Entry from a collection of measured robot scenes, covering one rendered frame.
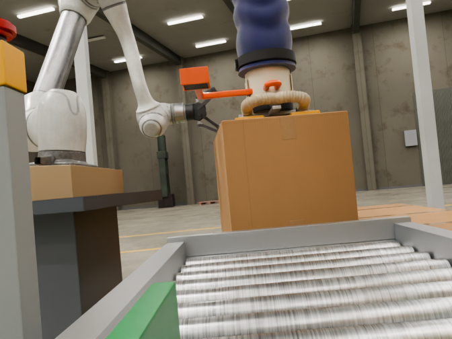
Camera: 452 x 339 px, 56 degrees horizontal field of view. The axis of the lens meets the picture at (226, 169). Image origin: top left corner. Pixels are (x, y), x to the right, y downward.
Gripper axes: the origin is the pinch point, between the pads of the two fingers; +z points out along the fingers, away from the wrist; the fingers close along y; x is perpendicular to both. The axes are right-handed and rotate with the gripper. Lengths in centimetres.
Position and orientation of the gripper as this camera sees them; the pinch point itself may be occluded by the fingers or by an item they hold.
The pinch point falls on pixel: (231, 108)
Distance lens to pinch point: 188.8
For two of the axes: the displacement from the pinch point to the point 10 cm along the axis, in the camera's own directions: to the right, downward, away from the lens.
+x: 0.0, -0.4, -10.0
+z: 10.0, -0.9, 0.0
